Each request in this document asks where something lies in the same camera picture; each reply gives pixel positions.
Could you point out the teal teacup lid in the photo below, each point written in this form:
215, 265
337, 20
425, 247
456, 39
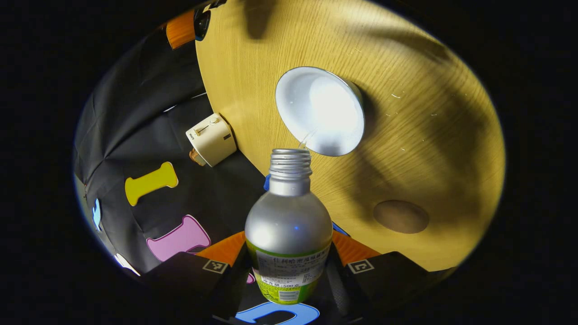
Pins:
203, 25

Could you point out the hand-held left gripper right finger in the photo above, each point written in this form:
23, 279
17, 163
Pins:
384, 275

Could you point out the silver green water bottle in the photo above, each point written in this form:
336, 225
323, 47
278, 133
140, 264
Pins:
289, 225

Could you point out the teal white teacup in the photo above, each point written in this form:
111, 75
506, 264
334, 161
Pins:
320, 110

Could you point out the folded blue towel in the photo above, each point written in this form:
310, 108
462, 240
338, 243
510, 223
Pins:
339, 229

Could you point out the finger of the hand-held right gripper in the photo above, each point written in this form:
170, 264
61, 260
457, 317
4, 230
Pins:
180, 29

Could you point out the white toaster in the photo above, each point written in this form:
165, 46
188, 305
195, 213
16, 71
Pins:
212, 140

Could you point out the brown toast slice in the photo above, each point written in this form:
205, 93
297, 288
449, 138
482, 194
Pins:
197, 158

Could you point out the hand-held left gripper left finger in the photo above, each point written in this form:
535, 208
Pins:
189, 275

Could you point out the round brown coaster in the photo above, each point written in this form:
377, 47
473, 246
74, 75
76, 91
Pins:
401, 217

